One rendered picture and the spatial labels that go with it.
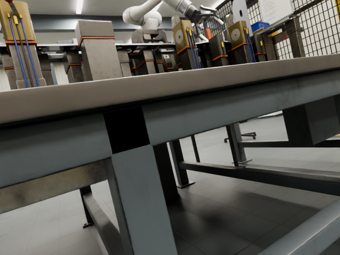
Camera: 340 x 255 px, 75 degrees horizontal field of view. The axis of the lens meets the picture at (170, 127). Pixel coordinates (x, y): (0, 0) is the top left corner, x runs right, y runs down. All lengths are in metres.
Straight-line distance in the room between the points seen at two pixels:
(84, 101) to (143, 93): 0.09
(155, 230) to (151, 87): 0.24
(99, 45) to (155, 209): 0.64
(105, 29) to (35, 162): 0.64
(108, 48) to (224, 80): 0.54
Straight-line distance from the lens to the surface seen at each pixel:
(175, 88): 0.38
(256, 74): 0.52
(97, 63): 0.85
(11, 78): 0.96
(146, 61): 1.11
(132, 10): 1.84
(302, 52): 1.37
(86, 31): 0.89
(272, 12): 1.95
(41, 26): 7.60
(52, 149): 0.37
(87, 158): 0.37
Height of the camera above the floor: 0.62
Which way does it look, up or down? 1 degrees down
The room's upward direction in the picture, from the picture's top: 13 degrees counter-clockwise
